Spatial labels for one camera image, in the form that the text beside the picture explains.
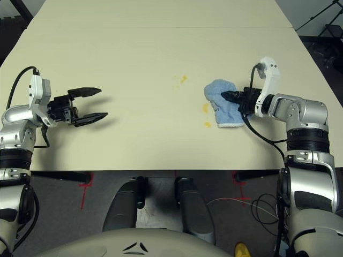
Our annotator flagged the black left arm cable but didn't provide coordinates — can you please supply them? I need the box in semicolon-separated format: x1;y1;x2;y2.
6;65;51;149

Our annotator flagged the thin white floor cable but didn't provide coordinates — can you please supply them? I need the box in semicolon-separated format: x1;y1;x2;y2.
207;196;258;208

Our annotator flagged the grey robot leg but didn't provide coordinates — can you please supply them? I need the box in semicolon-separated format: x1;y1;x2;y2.
102;176;148;232
174;176;217;246

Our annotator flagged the red tape floor cross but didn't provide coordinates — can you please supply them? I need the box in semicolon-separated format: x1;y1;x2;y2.
78;173;95;209
231;171;252;207

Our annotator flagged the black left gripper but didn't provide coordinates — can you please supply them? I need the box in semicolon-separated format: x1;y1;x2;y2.
47;86;109;127

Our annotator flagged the black metal frame bar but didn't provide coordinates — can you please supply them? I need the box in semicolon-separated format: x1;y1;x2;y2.
12;0;35;21

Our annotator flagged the small blue floor object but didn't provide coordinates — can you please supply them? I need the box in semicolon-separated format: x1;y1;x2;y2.
280;240;292;257

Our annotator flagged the yellow floor object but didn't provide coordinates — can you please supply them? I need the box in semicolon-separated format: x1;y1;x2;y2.
234;241;252;257

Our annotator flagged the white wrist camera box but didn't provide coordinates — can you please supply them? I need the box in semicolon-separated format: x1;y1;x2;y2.
27;73;58;128
253;56;282;118

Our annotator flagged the black floor cable loop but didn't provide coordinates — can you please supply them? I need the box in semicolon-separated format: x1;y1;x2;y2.
251;192;281;226

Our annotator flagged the black table foot bar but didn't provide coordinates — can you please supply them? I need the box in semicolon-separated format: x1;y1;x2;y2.
30;170;92;186
234;169;282;183

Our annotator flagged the scattered yellow liquid spill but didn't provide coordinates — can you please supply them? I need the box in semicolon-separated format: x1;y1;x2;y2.
172;75;189;89

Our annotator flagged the black tripod stand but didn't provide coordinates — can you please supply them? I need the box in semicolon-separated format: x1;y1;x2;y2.
295;0;343;36

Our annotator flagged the grey right robot leg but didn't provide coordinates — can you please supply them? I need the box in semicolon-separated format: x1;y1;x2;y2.
174;176;217;246

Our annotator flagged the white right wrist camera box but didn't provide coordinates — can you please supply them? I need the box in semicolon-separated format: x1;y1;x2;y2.
253;56;282;118

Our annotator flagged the light blue terry rag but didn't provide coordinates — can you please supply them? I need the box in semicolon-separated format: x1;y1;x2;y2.
204;78;245;129

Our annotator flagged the grey left robot leg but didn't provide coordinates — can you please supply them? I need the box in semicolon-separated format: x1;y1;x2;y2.
102;176;148;232

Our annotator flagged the beige robot torso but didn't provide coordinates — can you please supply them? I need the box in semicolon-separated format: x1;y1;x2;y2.
34;227;236;257

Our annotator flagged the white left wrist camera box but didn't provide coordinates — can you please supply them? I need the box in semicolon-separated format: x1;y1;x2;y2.
27;73;58;128

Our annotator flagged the black foam floor mat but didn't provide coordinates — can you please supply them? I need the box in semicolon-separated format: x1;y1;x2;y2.
298;34;343;79
0;15;33;65

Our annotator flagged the white floor cable tangle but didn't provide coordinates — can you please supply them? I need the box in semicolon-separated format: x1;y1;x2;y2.
257;198;290;226

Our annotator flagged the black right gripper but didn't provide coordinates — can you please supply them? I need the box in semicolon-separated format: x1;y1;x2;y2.
220;86;263;116

